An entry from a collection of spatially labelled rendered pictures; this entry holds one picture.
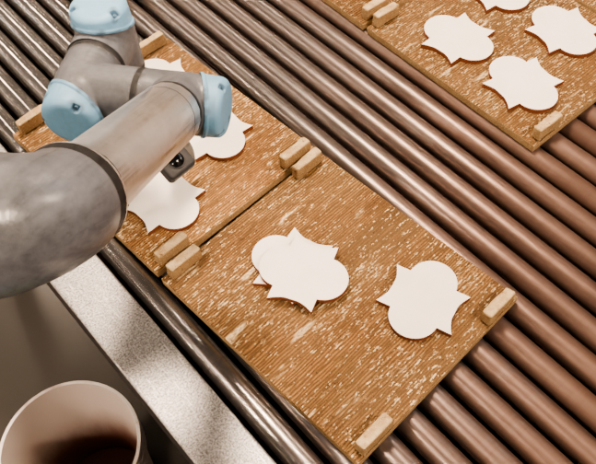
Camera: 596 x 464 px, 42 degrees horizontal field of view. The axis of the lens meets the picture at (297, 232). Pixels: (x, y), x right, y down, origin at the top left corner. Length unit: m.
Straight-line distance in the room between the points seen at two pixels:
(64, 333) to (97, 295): 1.07
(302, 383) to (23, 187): 0.62
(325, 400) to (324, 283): 0.18
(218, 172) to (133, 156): 0.61
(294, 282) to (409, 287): 0.17
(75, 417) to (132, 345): 0.78
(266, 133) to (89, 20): 0.46
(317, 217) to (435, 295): 0.23
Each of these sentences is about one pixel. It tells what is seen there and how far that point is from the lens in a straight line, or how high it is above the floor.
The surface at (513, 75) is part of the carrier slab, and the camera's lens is 1.48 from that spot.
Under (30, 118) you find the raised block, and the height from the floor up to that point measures 0.96.
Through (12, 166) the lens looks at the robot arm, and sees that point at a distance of 0.60.
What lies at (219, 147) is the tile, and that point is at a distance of 1.34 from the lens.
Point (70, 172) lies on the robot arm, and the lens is 0.62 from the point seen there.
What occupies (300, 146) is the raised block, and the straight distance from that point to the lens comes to 1.30.
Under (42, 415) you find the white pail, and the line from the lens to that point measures 1.88.
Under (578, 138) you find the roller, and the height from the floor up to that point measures 0.91.
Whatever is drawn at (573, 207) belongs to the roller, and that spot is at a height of 0.92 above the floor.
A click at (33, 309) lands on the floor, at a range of 2.38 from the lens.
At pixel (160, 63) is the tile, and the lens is 1.50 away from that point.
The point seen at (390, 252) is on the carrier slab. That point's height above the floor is 0.94.
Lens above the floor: 1.95
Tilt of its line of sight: 55 degrees down
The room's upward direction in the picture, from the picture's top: 4 degrees counter-clockwise
